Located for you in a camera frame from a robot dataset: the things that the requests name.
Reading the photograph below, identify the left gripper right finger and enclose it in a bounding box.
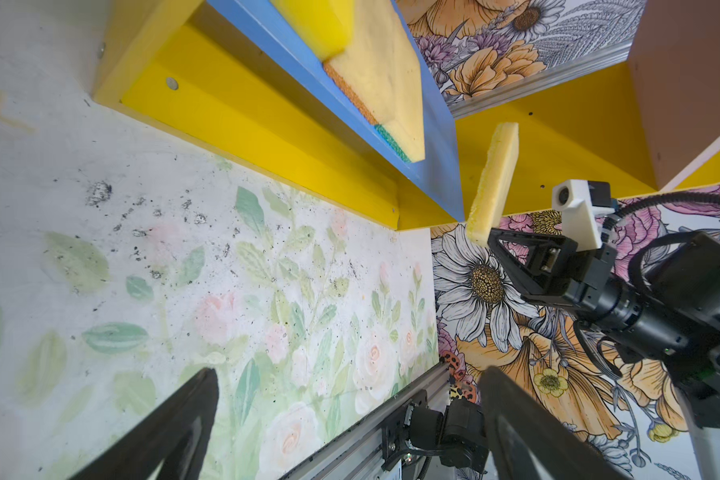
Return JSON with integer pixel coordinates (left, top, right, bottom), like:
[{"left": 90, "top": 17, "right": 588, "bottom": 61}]
[{"left": 479, "top": 367, "right": 624, "bottom": 479}]

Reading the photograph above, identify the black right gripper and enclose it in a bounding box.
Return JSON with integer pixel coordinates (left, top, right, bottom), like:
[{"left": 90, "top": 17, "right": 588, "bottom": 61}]
[{"left": 488, "top": 229, "right": 720, "bottom": 429}]

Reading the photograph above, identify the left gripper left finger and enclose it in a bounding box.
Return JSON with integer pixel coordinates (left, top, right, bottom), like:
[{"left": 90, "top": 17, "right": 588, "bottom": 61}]
[{"left": 73, "top": 368, "right": 219, "bottom": 479}]

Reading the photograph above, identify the tan yellow sponge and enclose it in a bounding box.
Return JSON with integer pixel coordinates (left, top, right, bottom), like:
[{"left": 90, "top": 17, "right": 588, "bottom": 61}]
[{"left": 466, "top": 122, "right": 519, "bottom": 247}]

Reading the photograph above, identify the bright yellow square sponge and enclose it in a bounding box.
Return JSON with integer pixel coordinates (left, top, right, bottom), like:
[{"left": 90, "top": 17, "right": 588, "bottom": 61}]
[{"left": 271, "top": 0, "right": 355, "bottom": 62}]

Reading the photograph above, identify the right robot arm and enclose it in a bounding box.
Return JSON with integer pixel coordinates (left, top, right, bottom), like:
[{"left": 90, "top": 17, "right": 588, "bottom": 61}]
[{"left": 488, "top": 229, "right": 720, "bottom": 479}]

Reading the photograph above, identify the yellow shelf with coloured boards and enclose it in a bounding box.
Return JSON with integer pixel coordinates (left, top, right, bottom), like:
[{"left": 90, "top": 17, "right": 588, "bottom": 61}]
[{"left": 93, "top": 1, "right": 720, "bottom": 229}]

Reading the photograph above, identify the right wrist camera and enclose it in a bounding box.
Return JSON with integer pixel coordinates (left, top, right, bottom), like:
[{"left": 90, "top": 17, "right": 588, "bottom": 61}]
[{"left": 552, "top": 180, "right": 615, "bottom": 252}]

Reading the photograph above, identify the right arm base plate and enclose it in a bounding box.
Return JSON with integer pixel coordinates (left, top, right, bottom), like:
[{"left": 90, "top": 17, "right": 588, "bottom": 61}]
[{"left": 381, "top": 389, "right": 427, "bottom": 472}]

